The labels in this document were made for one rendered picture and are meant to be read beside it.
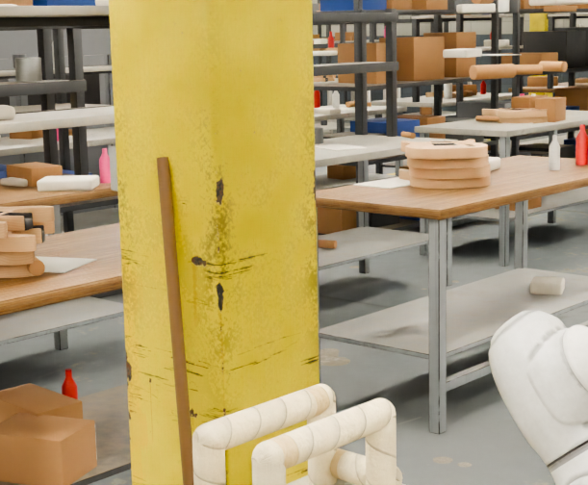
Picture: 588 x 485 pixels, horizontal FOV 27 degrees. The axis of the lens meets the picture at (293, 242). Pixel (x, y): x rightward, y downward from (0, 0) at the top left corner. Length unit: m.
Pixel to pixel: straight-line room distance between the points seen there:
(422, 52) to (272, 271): 6.99
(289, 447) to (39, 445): 2.45
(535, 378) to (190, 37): 1.03
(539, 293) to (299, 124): 3.69
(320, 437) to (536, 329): 0.33
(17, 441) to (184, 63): 1.71
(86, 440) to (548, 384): 2.42
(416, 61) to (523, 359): 7.77
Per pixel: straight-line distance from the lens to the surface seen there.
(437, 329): 4.73
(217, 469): 1.20
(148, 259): 2.29
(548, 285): 5.86
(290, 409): 1.26
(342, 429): 1.20
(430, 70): 9.27
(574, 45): 11.19
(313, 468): 1.33
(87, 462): 3.67
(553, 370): 1.37
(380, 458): 1.27
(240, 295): 2.20
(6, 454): 3.64
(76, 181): 5.41
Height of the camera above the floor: 1.59
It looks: 10 degrees down
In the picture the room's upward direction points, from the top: 1 degrees counter-clockwise
